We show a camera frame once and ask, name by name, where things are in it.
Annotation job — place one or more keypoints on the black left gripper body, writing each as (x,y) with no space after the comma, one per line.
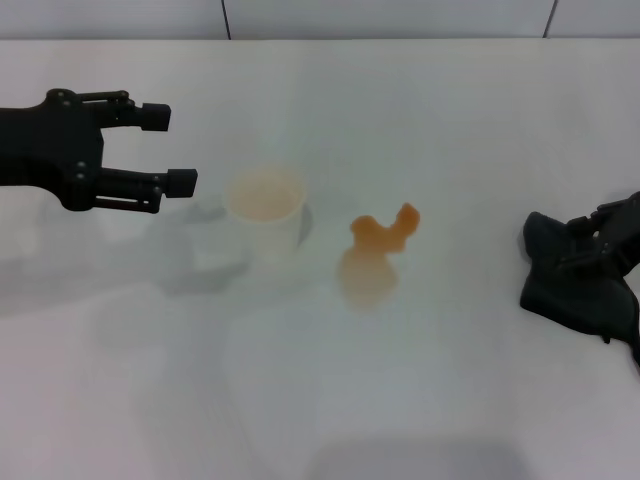
(45,150)

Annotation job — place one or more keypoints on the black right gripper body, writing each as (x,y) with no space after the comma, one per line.
(630,230)

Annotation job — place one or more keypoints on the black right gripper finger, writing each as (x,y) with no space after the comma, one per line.
(595,222)
(600,254)

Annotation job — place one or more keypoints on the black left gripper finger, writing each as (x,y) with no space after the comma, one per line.
(181,182)
(155,117)

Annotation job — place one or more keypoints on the dark blue rag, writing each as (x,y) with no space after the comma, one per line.
(550,295)

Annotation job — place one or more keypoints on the white paper cup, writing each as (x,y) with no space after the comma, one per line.
(265,220)

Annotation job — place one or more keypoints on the brown water stain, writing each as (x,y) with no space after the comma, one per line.
(372,260)

